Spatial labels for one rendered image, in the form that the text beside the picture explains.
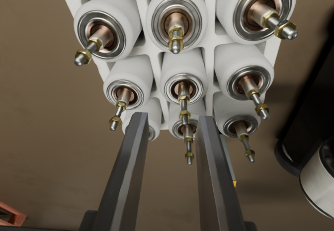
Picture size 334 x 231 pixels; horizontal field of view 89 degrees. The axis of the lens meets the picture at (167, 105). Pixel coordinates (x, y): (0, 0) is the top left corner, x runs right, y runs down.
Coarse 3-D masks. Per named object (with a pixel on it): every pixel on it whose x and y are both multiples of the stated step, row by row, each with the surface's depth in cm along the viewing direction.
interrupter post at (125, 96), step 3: (120, 93) 34; (123, 93) 33; (126, 93) 33; (129, 93) 34; (120, 96) 33; (123, 96) 33; (126, 96) 33; (129, 96) 34; (120, 99) 32; (123, 99) 32; (126, 99) 32; (129, 99) 34; (117, 102) 32; (123, 102) 32; (126, 102) 32; (126, 105) 32
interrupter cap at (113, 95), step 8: (120, 80) 32; (128, 80) 32; (112, 88) 33; (120, 88) 34; (128, 88) 33; (136, 88) 33; (112, 96) 35; (136, 96) 34; (128, 104) 36; (136, 104) 36
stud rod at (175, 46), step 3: (174, 33) 22; (177, 33) 22; (174, 42) 19; (177, 42) 19; (171, 45) 20; (174, 45) 19; (177, 45) 19; (171, 48) 19; (174, 48) 19; (177, 48) 19; (171, 51) 19; (174, 51) 19; (177, 51) 19
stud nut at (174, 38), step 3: (174, 36) 19; (177, 36) 20; (171, 39) 19; (174, 39) 19; (177, 39) 19; (180, 39) 19; (168, 42) 20; (171, 42) 19; (180, 42) 19; (168, 45) 20; (180, 45) 20; (183, 45) 20; (180, 48) 20
